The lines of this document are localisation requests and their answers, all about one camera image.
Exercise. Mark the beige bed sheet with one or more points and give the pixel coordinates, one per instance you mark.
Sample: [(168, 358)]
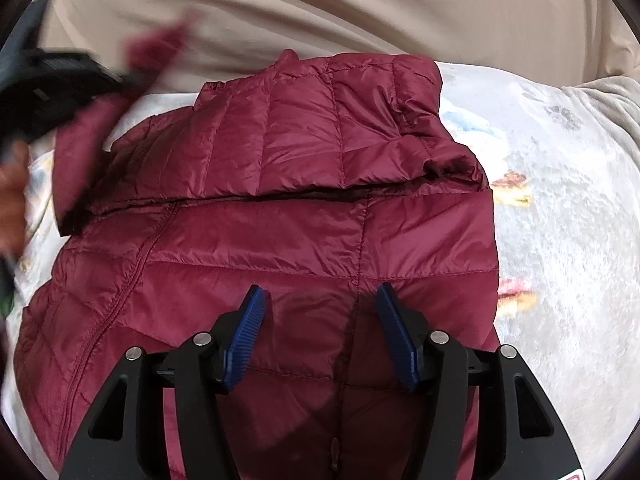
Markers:
[(350, 10)]

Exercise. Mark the white printed blanket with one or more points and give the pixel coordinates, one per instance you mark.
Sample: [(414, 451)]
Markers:
[(560, 260)]

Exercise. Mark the maroon puffer jacket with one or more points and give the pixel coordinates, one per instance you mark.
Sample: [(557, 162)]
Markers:
[(300, 240)]

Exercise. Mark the person's left hand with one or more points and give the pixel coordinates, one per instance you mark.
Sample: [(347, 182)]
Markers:
[(11, 195)]

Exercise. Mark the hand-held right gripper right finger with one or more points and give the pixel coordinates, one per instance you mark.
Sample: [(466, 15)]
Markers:
[(397, 340)]

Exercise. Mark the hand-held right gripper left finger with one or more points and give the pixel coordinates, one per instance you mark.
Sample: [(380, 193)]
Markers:
[(245, 340)]

